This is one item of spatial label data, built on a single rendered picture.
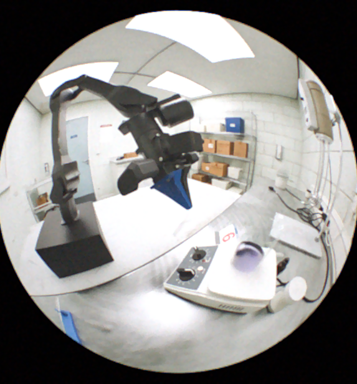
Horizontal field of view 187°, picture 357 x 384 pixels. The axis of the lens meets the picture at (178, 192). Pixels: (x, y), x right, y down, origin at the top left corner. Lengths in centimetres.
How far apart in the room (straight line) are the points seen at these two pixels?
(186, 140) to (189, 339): 33
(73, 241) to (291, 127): 275
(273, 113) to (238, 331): 269
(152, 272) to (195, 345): 21
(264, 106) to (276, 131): 55
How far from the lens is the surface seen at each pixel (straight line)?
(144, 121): 23
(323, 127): 49
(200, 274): 23
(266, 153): 251
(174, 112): 24
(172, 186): 21
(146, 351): 28
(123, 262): 33
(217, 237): 38
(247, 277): 21
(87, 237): 28
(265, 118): 261
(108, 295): 30
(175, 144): 18
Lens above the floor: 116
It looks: 23 degrees down
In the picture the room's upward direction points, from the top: straight up
